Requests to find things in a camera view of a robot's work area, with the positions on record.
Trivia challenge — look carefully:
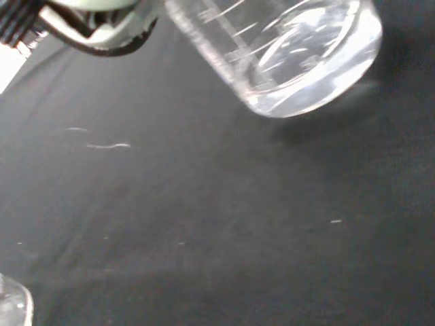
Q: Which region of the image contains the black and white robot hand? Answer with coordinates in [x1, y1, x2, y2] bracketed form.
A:
[0, 0, 160, 58]

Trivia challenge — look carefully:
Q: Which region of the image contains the black bench cloth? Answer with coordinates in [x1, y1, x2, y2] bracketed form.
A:
[0, 0, 435, 326]

